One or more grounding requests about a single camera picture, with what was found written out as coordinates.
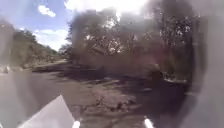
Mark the wooded hillside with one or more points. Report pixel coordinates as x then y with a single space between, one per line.
26 50

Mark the large dark tree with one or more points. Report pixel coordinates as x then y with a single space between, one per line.
130 43

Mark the grey asphalt road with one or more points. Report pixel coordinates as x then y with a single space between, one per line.
83 96

